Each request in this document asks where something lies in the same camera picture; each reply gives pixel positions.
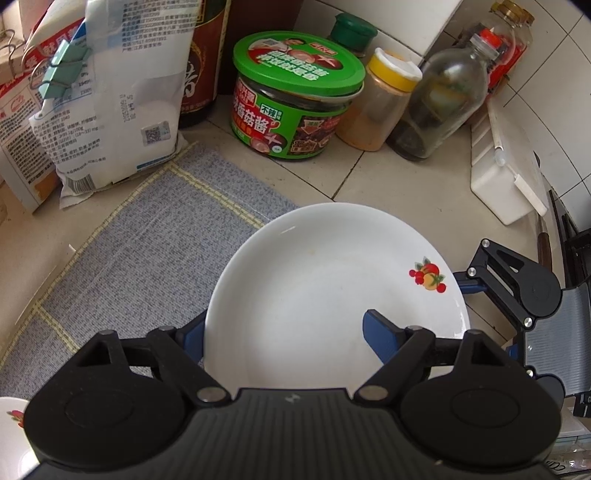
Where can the white plastic seasoning box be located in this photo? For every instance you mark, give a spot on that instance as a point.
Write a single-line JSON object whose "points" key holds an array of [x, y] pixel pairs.
{"points": [[505, 174]]}

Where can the green lid sauce jar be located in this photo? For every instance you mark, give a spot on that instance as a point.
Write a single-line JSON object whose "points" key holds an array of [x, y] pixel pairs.
{"points": [[291, 93]]}

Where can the green cap small jar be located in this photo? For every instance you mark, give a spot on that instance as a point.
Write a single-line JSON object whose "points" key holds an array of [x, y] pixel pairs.
{"points": [[353, 33]]}

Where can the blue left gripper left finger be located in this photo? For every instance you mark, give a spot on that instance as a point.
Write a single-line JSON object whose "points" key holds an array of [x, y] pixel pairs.
{"points": [[192, 338]]}

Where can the grey green checked cloth mat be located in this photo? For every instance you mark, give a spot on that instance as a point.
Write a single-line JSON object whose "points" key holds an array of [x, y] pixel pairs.
{"points": [[153, 262]]}

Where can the large white round plate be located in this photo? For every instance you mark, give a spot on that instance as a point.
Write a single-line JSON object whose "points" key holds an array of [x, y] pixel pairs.
{"points": [[287, 312]]}

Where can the white plastic bag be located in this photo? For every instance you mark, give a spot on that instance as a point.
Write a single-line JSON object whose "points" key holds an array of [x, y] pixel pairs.
{"points": [[112, 95]]}

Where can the red white paper bag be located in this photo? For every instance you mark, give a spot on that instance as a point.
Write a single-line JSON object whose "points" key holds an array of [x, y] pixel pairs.
{"points": [[25, 167]]}

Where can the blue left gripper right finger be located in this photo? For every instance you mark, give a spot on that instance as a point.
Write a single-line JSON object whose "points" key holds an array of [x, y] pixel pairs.
{"points": [[383, 336]]}

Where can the white oval dish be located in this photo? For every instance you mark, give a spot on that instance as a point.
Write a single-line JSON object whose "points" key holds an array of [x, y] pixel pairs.
{"points": [[17, 457]]}

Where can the yellow lid spice jar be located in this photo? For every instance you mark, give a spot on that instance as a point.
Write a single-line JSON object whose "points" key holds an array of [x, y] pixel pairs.
{"points": [[389, 84]]}

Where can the dark soy sauce bottle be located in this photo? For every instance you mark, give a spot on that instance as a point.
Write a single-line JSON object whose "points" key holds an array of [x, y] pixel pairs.
{"points": [[204, 60]]}

